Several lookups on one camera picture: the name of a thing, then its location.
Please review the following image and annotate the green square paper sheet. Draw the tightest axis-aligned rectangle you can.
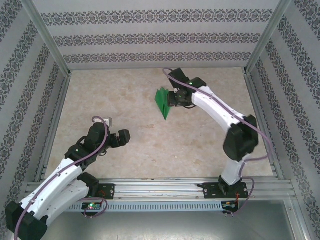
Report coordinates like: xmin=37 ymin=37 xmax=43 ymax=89
xmin=154 ymin=86 xmax=173 ymax=122

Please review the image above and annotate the grey metal sheet panel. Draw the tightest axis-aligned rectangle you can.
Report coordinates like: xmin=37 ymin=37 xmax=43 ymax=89
xmin=47 ymin=212 xmax=305 ymax=240

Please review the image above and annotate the small circuit board with LEDs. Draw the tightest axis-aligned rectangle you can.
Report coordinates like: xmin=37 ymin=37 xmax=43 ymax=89
xmin=81 ymin=201 xmax=102 ymax=213
xmin=221 ymin=201 xmax=240 ymax=213

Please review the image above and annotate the aluminium table side rail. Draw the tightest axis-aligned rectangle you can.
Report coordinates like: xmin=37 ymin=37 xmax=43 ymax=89
xmin=34 ymin=71 xmax=73 ymax=183
xmin=243 ymin=69 xmax=285 ymax=180

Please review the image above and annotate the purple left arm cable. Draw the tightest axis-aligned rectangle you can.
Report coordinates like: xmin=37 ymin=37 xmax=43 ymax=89
xmin=13 ymin=116 xmax=110 ymax=238

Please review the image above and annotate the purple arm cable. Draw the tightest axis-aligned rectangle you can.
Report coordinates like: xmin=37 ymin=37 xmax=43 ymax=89
xmin=13 ymin=116 xmax=110 ymax=238
xmin=162 ymin=67 xmax=272 ymax=216

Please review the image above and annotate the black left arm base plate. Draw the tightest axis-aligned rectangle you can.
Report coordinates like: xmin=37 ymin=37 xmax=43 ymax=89
xmin=96 ymin=183 xmax=116 ymax=201

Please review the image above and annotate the aluminium mounting rail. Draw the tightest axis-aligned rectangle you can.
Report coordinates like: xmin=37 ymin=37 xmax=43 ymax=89
xmin=24 ymin=177 xmax=293 ymax=201

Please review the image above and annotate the slotted grey cable duct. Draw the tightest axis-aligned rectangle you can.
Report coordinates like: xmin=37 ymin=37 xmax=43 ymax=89
xmin=67 ymin=201 xmax=223 ymax=213

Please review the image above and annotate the aluminium frame post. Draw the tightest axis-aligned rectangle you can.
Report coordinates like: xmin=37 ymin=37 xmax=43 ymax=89
xmin=21 ymin=0 xmax=73 ymax=77
xmin=242 ymin=0 xmax=294 ymax=76

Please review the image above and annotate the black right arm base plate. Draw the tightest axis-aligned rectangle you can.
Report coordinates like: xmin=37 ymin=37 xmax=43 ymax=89
xmin=202 ymin=182 xmax=249 ymax=200

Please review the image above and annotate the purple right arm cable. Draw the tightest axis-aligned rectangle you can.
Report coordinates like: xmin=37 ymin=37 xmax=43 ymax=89
xmin=162 ymin=67 xmax=272 ymax=216

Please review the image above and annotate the aluminium frame bar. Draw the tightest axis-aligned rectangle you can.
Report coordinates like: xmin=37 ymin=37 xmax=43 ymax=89
xmin=286 ymin=198 xmax=313 ymax=240

